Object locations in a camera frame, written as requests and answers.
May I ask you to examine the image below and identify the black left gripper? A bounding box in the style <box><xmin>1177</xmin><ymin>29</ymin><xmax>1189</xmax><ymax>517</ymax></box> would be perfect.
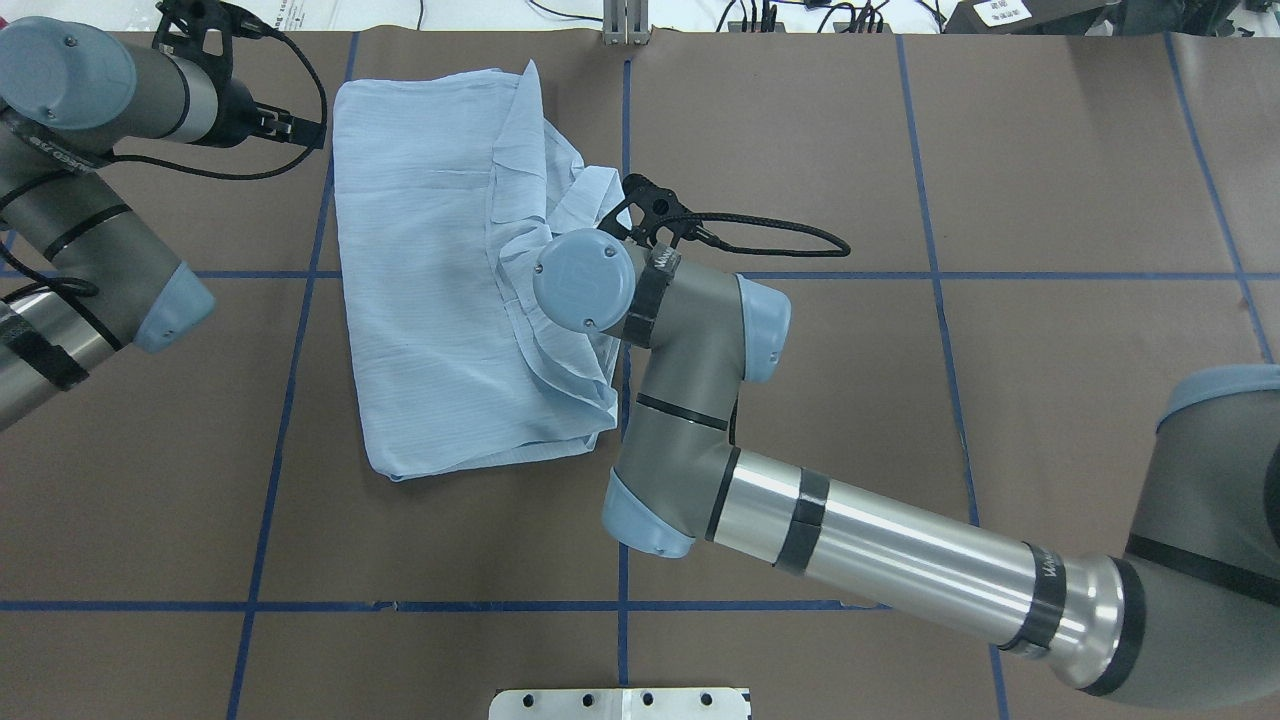
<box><xmin>212</xmin><ymin>76</ymin><xmax>326</xmax><ymax>150</ymax></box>

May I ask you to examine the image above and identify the light blue button shirt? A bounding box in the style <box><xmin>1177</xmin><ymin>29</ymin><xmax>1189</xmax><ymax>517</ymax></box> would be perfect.
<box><xmin>333</xmin><ymin>63</ymin><xmax>622</xmax><ymax>482</ymax></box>

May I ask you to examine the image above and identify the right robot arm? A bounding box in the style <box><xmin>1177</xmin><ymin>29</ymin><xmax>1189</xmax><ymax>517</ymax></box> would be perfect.
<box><xmin>532</xmin><ymin>228</ymin><xmax>1279</xmax><ymax>708</ymax></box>

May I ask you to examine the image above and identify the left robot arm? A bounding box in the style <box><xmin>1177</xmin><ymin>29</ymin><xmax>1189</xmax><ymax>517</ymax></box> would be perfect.
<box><xmin>1</xmin><ymin>1</ymin><xmax>329</xmax><ymax>427</ymax></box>

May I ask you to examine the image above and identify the white perforated mounting plate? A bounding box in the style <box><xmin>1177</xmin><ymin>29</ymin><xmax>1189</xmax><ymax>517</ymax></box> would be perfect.
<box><xmin>488</xmin><ymin>685</ymin><xmax>753</xmax><ymax>719</ymax></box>

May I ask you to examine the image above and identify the black device with label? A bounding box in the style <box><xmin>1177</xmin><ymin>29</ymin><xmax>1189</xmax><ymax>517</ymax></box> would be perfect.
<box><xmin>943</xmin><ymin>1</ymin><xmax>1119</xmax><ymax>36</ymax></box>

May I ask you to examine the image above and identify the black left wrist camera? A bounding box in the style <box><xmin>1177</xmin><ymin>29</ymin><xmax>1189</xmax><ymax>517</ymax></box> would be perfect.
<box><xmin>150</xmin><ymin>1</ymin><xmax>276</xmax><ymax>83</ymax></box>

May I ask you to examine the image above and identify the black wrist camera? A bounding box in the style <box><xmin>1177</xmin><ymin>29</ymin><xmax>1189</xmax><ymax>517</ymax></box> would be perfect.
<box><xmin>150</xmin><ymin>1</ymin><xmax>276</xmax><ymax>83</ymax></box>
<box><xmin>596</xmin><ymin>173</ymin><xmax>718</xmax><ymax>249</ymax></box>

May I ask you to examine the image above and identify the aluminium frame post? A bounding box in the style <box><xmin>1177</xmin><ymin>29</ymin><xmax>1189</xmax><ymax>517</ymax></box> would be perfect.
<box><xmin>602</xmin><ymin>0</ymin><xmax>652</xmax><ymax>47</ymax></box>

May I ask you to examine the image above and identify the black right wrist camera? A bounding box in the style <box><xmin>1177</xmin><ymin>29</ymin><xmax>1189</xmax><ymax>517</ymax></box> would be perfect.
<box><xmin>596</xmin><ymin>173</ymin><xmax>718</xmax><ymax>249</ymax></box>

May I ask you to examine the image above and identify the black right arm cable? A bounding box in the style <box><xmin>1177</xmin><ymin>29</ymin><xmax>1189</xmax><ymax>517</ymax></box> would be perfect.
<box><xmin>680</xmin><ymin>211</ymin><xmax>851</xmax><ymax>259</ymax></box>

